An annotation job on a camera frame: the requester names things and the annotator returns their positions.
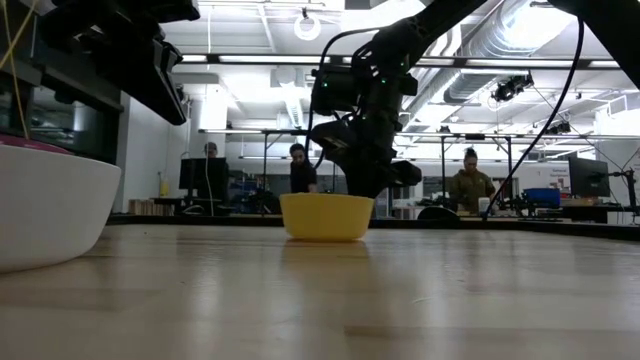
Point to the silver ventilation duct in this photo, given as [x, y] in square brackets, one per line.
[500, 35]

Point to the stack of wooden boxes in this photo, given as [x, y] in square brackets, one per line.
[145, 206]

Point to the yellow bottle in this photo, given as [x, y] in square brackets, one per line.
[164, 187]

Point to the yellow plastic bowl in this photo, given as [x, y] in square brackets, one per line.
[325, 217]

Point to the dark glass partition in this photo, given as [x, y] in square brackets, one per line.
[60, 115]

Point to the black computer monitor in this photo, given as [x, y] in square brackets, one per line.
[195, 173]
[589, 177]

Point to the black chair back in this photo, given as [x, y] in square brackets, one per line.
[437, 215]

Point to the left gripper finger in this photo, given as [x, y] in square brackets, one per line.
[155, 80]

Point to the blue storage bin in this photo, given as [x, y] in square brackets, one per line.
[542, 197]

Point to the hanging black camera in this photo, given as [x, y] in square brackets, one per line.
[557, 128]

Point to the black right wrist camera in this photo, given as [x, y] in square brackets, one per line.
[406, 174]

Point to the pink translucent plastic bowl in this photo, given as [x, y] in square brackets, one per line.
[30, 143]

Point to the long overhead light bar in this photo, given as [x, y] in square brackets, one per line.
[275, 58]

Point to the person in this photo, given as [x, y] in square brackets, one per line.
[470, 187]
[302, 177]
[211, 149]

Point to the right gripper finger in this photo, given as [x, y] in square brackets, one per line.
[369, 184]

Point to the white jar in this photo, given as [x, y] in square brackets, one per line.
[484, 206]

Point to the large white bowl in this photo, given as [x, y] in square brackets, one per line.
[50, 210]

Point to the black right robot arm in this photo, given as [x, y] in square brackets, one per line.
[440, 15]

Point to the hanging black camera rig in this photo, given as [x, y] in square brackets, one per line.
[507, 90]

